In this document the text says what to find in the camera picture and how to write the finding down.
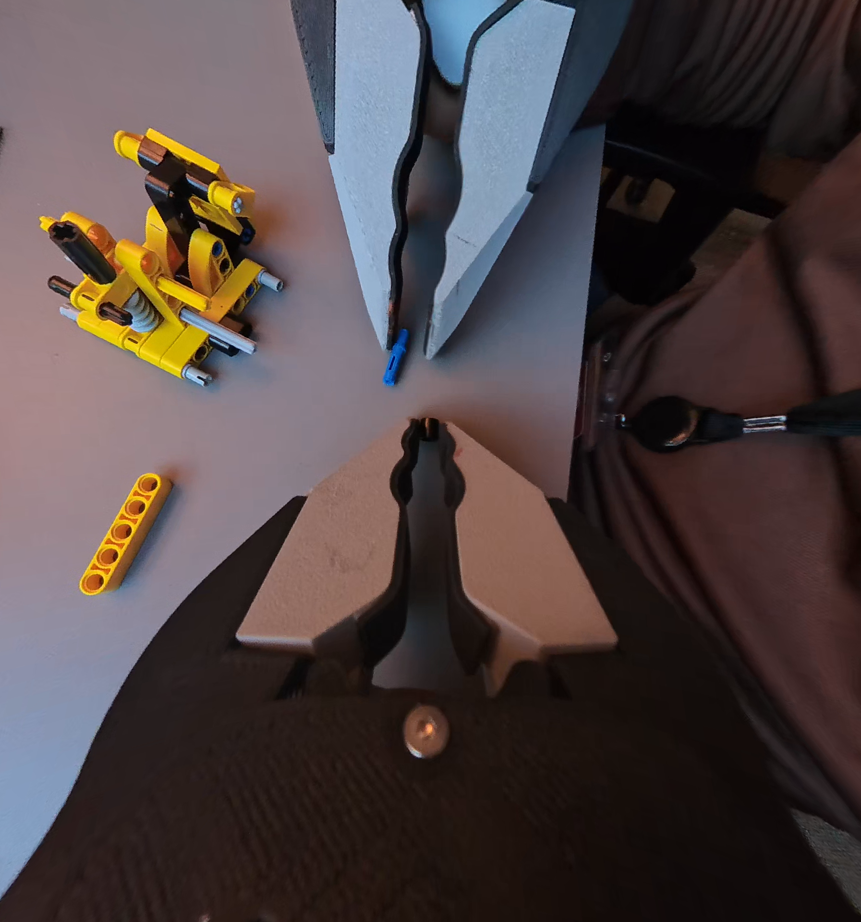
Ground yellow lego beam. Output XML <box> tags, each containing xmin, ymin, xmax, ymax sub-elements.
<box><xmin>79</xmin><ymin>473</ymin><xmax>174</xmax><ymax>596</ymax></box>

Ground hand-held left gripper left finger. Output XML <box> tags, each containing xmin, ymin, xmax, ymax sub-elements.
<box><xmin>236</xmin><ymin>416</ymin><xmax>415</xmax><ymax>689</ymax></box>

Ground black lanyard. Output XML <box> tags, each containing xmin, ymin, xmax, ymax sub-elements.
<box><xmin>787</xmin><ymin>382</ymin><xmax>861</xmax><ymax>437</ymax></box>

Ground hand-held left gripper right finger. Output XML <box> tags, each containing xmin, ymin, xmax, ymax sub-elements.
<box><xmin>436</xmin><ymin>420</ymin><xmax>618</xmax><ymax>698</ymax></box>

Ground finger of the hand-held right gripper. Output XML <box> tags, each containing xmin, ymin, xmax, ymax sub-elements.
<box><xmin>327</xmin><ymin>0</ymin><xmax>433</xmax><ymax>352</ymax></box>
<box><xmin>424</xmin><ymin>0</ymin><xmax>633</xmax><ymax>360</ymax></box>

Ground black badge reel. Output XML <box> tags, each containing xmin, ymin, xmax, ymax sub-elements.
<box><xmin>618</xmin><ymin>395</ymin><xmax>791</xmax><ymax>455</ymax></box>

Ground yellow lego vehicle model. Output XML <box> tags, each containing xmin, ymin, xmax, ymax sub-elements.
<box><xmin>39</xmin><ymin>128</ymin><xmax>285</xmax><ymax>388</ymax></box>

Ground person's brown trousers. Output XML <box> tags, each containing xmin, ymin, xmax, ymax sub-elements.
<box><xmin>582</xmin><ymin>0</ymin><xmax>861</xmax><ymax>159</ymax></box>

